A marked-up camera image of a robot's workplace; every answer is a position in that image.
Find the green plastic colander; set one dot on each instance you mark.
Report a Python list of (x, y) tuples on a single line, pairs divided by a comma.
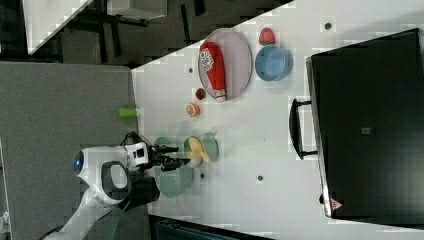
[(173, 183)]

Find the green plastic mug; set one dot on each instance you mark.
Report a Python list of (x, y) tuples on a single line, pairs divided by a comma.
[(210, 144)]

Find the blue plastic bowl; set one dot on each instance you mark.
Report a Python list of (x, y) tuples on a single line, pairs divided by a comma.
[(273, 63)]

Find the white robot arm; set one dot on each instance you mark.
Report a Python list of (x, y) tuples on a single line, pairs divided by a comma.
[(106, 170)]

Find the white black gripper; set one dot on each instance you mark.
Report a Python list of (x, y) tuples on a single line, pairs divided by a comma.
[(139, 156)]

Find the grey round plate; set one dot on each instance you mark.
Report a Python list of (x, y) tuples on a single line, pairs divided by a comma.
[(237, 61)]

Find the plush orange slice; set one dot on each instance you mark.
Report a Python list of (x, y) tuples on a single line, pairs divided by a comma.
[(193, 109)]

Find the black silver toaster oven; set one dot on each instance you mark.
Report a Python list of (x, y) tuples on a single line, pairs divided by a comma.
[(367, 102)]

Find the small red plush strawberry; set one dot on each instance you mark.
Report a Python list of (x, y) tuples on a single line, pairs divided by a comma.
[(200, 94)]

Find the yellow plush banana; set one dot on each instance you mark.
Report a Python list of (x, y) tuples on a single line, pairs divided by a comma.
[(196, 153)]

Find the pink plush strawberry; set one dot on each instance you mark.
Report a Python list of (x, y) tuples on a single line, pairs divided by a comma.
[(267, 37)]

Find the red plush ketchup bottle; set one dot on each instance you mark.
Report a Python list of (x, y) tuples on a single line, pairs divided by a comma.
[(211, 59)]

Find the green plush fruit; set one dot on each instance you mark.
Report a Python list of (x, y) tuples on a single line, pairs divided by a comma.
[(127, 112)]

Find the blue metal frame rail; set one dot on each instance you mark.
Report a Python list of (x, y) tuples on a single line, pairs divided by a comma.
[(162, 228)]

